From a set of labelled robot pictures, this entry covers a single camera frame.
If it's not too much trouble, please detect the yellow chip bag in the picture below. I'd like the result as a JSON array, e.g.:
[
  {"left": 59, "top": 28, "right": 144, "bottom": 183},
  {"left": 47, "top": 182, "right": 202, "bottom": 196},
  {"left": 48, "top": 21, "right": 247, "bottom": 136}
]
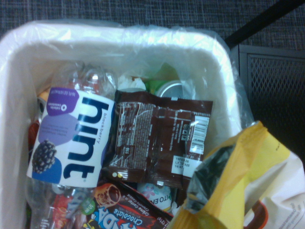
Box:
[{"left": 173, "top": 120, "right": 305, "bottom": 229}]

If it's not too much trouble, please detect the white trash bin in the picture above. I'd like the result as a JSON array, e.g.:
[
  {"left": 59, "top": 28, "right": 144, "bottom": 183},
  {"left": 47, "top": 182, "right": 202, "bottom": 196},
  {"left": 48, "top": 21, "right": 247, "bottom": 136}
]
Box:
[{"left": 0, "top": 20, "right": 241, "bottom": 229}]

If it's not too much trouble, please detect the clear plastic bin liner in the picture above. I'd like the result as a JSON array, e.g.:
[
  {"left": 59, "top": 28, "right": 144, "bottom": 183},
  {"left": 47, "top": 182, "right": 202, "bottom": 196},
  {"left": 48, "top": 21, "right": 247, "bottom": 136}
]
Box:
[{"left": 0, "top": 20, "right": 255, "bottom": 134}]

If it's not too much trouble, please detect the chocolate panda snack bag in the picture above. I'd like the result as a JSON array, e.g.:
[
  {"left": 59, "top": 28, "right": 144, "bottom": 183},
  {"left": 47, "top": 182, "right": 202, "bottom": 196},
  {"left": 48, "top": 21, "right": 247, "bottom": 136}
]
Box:
[{"left": 83, "top": 182, "right": 174, "bottom": 229}]

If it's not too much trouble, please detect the brown snack wrapper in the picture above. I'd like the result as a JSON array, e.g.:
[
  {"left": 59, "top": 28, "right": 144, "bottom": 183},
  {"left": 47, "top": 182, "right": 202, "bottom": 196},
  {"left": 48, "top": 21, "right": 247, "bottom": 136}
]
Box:
[{"left": 102, "top": 89, "right": 214, "bottom": 190}]

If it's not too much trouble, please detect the green can silver top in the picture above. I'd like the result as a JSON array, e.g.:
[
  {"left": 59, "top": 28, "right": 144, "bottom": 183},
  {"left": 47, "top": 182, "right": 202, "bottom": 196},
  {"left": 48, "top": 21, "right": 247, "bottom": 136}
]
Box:
[{"left": 145, "top": 80, "right": 185, "bottom": 98}]

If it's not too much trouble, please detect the crumpled white tissue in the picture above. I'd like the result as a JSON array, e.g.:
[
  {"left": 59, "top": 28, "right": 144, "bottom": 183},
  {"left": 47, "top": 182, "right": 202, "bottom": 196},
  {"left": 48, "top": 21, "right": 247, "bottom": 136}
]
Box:
[{"left": 118, "top": 75, "right": 146, "bottom": 93}]

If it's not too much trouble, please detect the white Ito En bottle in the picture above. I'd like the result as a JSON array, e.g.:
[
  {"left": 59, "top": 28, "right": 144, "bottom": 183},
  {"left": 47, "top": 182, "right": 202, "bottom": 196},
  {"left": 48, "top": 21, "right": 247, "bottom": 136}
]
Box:
[{"left": 137, "top": 182, "right": 173, "bottom": 212}]

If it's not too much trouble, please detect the hint blackberry water bottle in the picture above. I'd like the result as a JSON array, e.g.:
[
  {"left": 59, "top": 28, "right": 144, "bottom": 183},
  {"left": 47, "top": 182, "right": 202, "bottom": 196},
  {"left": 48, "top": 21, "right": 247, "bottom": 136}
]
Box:
[{"left": 26, "top": 61, "right": 120, "bottom": 229}]

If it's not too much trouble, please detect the red candy wrapper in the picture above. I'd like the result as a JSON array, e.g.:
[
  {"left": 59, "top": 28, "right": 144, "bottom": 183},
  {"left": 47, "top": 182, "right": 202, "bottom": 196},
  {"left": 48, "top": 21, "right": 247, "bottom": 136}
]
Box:
[{"left": 51, "top": 193, "right": 79, "bottom": 229}]

